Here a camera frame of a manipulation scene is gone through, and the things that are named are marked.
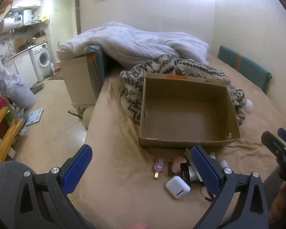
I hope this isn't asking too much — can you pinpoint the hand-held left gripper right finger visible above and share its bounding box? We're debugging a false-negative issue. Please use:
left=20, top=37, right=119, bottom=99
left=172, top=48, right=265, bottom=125
left=191, top=145, right=270, bottom=229

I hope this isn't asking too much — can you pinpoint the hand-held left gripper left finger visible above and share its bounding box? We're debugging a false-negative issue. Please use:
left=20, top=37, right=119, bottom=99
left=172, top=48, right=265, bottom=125
left=14, top=144, right=93, bottom=229

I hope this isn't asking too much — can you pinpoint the black rectangular device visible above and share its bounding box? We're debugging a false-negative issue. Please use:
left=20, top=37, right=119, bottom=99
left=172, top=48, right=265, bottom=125
left=180, top=163, right=191, bottom=183

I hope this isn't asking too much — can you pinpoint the black lanyard cord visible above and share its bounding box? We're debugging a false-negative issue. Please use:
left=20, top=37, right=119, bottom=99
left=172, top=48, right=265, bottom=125
left=200, top=185, right=216, bottom=201

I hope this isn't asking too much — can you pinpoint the pink oval case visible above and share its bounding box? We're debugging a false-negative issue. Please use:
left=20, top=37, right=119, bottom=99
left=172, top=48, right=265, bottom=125
left=172, top=156, right=187, bottom=174

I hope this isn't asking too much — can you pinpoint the white earbuds case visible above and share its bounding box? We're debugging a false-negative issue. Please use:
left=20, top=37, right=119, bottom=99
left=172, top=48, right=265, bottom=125
left=165, top=176, right=191, bottom=200

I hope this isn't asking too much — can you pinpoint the pink perfume bottle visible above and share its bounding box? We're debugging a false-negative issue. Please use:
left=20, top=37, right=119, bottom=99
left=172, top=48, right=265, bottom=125
left=153, top=157, right=166, bottom=180

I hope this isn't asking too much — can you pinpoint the brown cardboard box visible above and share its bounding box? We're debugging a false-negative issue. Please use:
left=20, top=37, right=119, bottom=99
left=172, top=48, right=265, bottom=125
left=138, top=70, right=241, bottom=148

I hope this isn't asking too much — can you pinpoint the person's right hand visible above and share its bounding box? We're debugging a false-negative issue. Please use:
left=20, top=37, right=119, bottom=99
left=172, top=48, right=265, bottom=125
left=270, top=182, right=286, bottom=229

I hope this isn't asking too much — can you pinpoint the person's left hand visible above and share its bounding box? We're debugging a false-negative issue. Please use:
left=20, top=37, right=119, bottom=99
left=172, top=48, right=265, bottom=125
left=124, top=222, right=148, bottom=229

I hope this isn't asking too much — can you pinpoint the beige bedsheet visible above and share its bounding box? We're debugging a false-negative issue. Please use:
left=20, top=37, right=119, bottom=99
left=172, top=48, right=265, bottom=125
left=74, top=52, right=286, bottom=229

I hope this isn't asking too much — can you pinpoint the white bathroom scale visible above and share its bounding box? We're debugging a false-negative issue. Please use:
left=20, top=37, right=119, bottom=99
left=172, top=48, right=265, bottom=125
left=25, top=108, right=44, bottom=126

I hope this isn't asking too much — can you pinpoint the teal cushion with orange stripe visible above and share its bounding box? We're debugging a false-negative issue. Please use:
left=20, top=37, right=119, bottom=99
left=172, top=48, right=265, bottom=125
left=218, top=45, right=272, bottom=94
left=84, top=45, right=108, bottom=98

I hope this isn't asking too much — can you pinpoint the wooden chair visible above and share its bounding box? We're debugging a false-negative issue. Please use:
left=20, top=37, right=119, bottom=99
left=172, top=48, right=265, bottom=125
left=0, top=98, right=26, bottom=167

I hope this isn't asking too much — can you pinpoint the dark doormat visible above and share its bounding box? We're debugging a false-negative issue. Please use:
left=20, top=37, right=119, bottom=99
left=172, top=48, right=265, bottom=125
left=30, top=82, right=47, bottom=95

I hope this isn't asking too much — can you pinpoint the beige black patterned fluffy blanket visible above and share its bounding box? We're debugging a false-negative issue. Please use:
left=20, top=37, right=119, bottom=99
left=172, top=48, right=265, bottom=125
left=120, top=54, right=253, bottom=126

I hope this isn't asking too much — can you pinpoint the grey plastic bag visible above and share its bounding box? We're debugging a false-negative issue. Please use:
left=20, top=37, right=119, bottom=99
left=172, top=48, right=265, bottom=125
left=6, top=73, right=38, bottom=109

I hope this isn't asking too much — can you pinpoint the white washing machine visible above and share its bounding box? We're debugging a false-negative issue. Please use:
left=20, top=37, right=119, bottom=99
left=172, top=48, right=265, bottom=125
left=29, top=42, right=52, bottom=82

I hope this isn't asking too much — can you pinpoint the white kitchen cabinet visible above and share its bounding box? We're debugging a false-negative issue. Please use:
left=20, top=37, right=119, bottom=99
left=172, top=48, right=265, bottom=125
left=3, top=50, right=39, bottom=89

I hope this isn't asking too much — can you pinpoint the white duvet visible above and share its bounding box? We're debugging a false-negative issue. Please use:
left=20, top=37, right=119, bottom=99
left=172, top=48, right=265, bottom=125
left=57, top=21, right=210, bottom=69

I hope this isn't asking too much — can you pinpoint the white water heater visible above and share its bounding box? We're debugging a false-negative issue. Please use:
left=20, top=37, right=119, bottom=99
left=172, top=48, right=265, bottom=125
left=0, top=14, right=24, bottom=34

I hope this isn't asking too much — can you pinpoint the range hood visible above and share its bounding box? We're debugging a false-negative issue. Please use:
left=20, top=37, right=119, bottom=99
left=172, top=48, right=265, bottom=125
left=22, top=8, right=42, bottom=27

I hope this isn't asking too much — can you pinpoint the black strap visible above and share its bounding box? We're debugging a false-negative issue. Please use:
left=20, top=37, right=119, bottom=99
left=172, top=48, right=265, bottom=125
left=68, top=110, right=83, bottom=120

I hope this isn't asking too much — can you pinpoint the white bed frame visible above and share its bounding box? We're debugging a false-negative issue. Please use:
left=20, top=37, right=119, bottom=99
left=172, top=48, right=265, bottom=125
left=57, top=52, right=98, bottom=114

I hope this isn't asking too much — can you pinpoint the white wall cabinet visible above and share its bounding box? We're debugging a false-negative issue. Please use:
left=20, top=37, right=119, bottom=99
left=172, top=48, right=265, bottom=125
left=11, top=0, right=42, bottom=10

